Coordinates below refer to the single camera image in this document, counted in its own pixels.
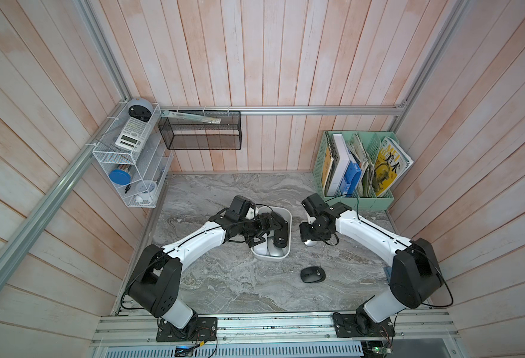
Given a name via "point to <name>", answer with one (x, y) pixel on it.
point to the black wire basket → (189, 134)
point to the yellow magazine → (392, 162)
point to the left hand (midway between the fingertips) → (273, 235)
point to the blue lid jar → (120, 177)
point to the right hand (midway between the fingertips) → (305, 234)
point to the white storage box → (268, 250)
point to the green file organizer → (363, 147)
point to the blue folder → (350, 179)
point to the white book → (341, 168)
